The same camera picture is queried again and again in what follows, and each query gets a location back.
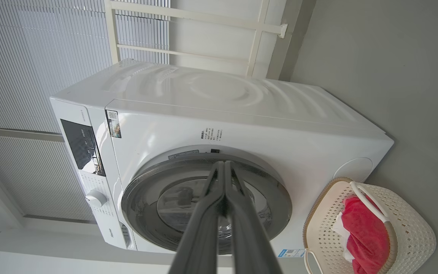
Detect round white filter cover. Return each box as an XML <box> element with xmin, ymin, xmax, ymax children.
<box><xmin>333</xmin><ymin>157</ymin><xmax>374</xmax><ymax>183</ymax></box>

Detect cream perforated laundry basket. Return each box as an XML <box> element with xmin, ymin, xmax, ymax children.
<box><xmin>303</xmin><ymin>177</ymin><xmax>437</xmax><ymax>274</ymax></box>

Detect cream metal railing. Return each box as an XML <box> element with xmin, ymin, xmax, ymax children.
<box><xmin>104</xmin><ymin>0</ymin><xmax>289</xmax><ymax>79</ymax></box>

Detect white vertical blinds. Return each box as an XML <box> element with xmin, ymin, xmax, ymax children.
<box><xmin>0</xmin><ymin>0</ymin><xmax>171</xmax><ymax>222</ymax></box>

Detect blue white energy label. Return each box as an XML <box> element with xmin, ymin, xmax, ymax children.
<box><xmin>278</xmin><ymin>249</ymin><xmax>306</xmax><ymax>258</ymax></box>

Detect black washer control panel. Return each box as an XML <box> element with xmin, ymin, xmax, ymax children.
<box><xmin>60</xmin><ymin>119</ymin><xmax>106</xmax><ymax>178</ymax></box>

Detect grey warning sticker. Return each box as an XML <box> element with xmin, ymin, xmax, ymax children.
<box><xmin>168</xmin><ymin>150</ymin><xmax>200</xmax><ymax>161</ymax></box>

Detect black round glass washer door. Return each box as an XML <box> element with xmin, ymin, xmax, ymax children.
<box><xmin>121</xmin><ymin>152</ymin><xmax>293</xmax><ymax>256</ymax></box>

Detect white basket handle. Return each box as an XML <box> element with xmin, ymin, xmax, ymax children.
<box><xmin>349</xmin><ymin>181</ymin><xmax>391</xmax><ymax>224</ymax></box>
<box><xmin>304</xmin><ymin>248</ymin><xmax>319</xmax><ymax>274</ymax></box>

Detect red white garment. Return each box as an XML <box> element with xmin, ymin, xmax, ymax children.
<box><xmin>342</xmin><ymin>196</ymin><xmax>391</xmax><ymax>274</ymax></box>

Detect white washer control knob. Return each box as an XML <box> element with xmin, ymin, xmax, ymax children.
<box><xmin>85</xmin><ymin>190</ymin><xmax>108</xmax><ymax>208</ymax></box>

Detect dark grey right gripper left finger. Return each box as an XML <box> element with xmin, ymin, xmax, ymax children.
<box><xmin>168</xmin><ymin>161</ymin><xmax>226</xmax><ymax>274</ymax></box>

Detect small QR code sticker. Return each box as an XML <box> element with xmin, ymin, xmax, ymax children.
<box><xmin>106</xmin><ymin>110</ymin><xmax>122</xmax><ymax>139</ymax></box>

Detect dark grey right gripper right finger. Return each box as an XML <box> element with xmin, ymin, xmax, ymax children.
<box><xmin>225</xmin><ymin>161</ymin><xmax>284</xmax><ymax>274</ymax></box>

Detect white front-load washing machine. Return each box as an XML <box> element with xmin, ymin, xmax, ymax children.
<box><xmin>50</xmin><ymin>59</ymin><xmax>395</xmax><ymax>260</ymax></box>

